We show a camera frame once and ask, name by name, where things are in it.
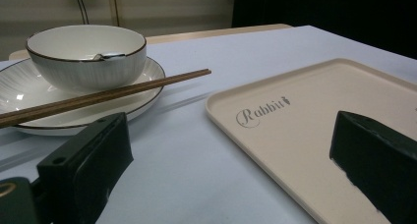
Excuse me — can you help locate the white ribbed plate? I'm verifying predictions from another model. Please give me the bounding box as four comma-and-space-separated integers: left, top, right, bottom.
0, 56, 166, 137

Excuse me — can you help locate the white tablecloth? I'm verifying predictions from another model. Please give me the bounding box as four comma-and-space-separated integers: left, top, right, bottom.
0, 25, 417, 224

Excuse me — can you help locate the beige plastic tray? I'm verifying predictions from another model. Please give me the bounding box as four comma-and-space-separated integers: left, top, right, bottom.
205, 57, 417, 224

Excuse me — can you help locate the white ribbed bowl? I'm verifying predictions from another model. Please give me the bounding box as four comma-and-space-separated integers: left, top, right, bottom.
25, 24, 148, 93

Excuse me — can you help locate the brown wooden chopstick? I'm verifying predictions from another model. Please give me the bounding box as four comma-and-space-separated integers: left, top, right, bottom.
0, 68, 210, 120
0, 71, 212, 130

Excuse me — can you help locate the black cable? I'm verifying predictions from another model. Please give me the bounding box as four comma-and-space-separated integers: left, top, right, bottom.
72, 0, 90, 26

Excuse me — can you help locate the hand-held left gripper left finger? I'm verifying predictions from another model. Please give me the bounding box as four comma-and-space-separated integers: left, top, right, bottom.
36, 111, 135, 224

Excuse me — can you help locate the metal spoon in bowl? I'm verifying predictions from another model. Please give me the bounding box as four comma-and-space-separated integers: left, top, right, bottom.
92, 51, 127, 61

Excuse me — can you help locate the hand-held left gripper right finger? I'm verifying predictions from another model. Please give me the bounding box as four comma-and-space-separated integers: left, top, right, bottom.
328, 110, 417, 224

